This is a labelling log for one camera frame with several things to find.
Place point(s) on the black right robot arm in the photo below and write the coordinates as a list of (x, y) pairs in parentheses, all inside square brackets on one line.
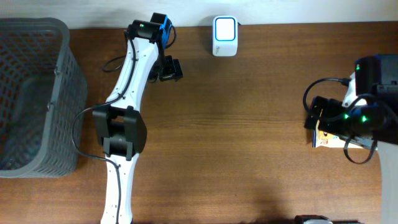
[(377, 75)]

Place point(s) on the white barcode scanner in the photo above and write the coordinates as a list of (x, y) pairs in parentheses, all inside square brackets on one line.
[(225, 36)]

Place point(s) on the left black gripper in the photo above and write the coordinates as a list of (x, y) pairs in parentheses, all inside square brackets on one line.
[(171, 70)]

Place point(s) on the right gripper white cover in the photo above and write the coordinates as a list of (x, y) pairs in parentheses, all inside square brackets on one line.
[(329, 106)]

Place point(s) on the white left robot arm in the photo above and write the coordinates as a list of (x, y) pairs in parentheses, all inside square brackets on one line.
[(120, 128)]

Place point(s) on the grey plastic mesh basket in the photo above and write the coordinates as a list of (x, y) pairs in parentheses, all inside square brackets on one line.
[(42, 90)]

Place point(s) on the beige wet wipes pack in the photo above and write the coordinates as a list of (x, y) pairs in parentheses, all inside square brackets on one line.
[(321, 138)]

